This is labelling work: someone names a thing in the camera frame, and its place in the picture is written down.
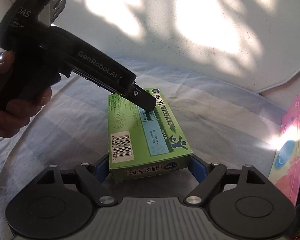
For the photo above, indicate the striped blue bed sheet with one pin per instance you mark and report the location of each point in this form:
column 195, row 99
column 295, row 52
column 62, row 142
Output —
column 221, row 122

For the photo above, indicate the green medicine box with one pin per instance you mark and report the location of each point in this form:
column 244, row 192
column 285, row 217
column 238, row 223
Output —
column 144, row 144

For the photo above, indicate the person's left hand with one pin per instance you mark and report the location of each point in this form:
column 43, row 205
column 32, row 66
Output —
column 19, row 111

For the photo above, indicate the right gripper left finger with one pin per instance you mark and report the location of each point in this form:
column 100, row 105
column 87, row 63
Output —
column 90, row 179

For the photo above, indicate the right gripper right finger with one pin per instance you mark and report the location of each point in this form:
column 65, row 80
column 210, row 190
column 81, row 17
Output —
column 209, row 177

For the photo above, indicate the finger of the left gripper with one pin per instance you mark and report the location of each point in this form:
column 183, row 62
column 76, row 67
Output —
column 141, row 98

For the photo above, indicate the pink biscuit tin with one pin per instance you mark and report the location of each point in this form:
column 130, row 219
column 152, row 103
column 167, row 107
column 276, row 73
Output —
column 285, row 170

